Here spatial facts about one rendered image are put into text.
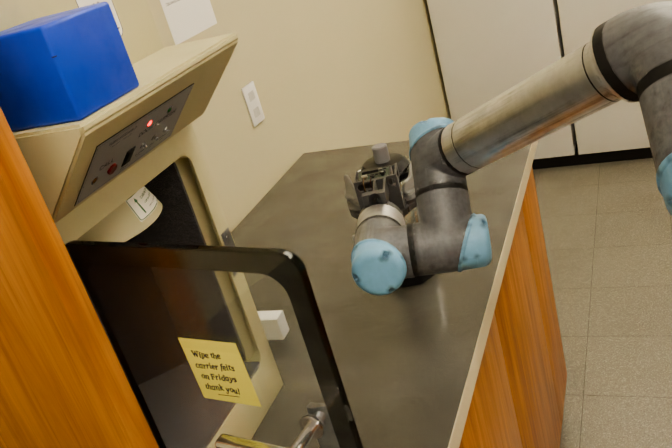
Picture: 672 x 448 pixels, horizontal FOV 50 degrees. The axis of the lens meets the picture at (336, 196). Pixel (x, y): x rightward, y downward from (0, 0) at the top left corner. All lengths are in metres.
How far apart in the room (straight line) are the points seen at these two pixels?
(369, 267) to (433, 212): 0.12
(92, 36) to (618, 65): 0.53
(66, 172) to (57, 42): 0.12
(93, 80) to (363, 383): 0.66
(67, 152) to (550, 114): 0.54
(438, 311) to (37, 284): 0.76
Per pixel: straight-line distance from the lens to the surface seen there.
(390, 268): 0.97
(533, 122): 0.91
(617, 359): 2.63
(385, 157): 1.29
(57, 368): 0.76
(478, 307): 1.27
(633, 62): 0.80
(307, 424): 0.70
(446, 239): 0.99
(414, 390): 1.13
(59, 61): 0.70
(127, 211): 0.94
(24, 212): 0.67
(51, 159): 0.73
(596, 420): 2.42
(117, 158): 0.81
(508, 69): 3.81
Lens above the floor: 1.64
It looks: 23 degrees down
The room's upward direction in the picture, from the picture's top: 16 degrees counter-clockwise
